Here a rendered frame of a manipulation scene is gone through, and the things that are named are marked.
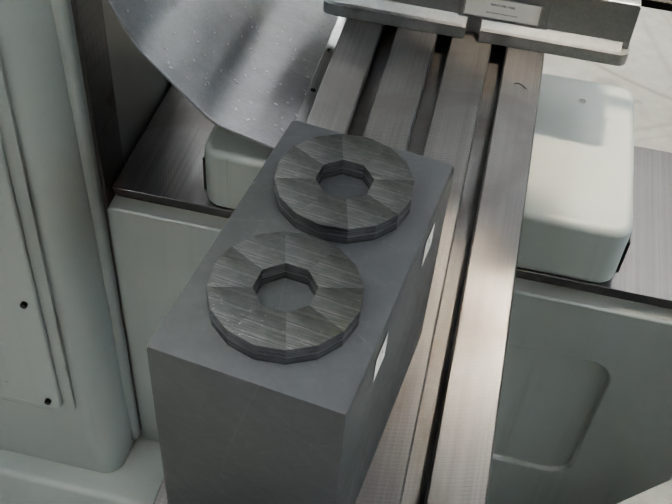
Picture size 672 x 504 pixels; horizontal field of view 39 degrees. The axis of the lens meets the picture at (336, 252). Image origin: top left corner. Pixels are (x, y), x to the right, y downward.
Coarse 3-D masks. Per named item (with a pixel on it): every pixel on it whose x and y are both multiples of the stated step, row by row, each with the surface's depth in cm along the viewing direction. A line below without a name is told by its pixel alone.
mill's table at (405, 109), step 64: (384, 64) 108; (448, 64) 105; (512, 64) 105; (384, 128) 96; (448, 128) 97; (512, 128) 98; (512, 192) 91; (448, 256) 85; (512, 256) 85; (448, 320) 83; (448, 384) 75; (384, 448) 71; (448, 448) 71
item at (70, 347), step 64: (0, 0) 93; (64, 0) 96; (0, 64) 98; (64, 64) 101; (128, 64) 116; (0, 128) 105; (64, 128) 106; (128, 128) 121; (0, 192) 111; (64, 192) 112; (0, 256) 119; (64, 256) 119; (0, 320) 129; (64, 320) 127; (0, 384) 140; (64, 384) 137; (128, 384) 143; (0, 448) 153; (64, 448) 149; (128, 448) 153
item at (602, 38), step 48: (336, 0) 109; (384, 0) 109; (432, 0) 107; (480, 0) 106; (528, 0) 105; (576, 0) 103; (624, 0) 103; (528, 48) 107; (576, 48) 106; (624, 48) 106
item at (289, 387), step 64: (320, 128) 66; (256, 192) 62; (320, 192) 60; (384, 192) 60; (448, 192) 66; (256, 256) 56; (320, 256) 56; (384, 256) 58; (192, 320) 54; (256, 320) 53; (320, 320) 53; (384, 320) 55; (192, 384) 54; (256, 384) 51; (320, 384) 52; (384, 384) 63; (192, 448) 59; (256, 448) 56; (320, 448) 53
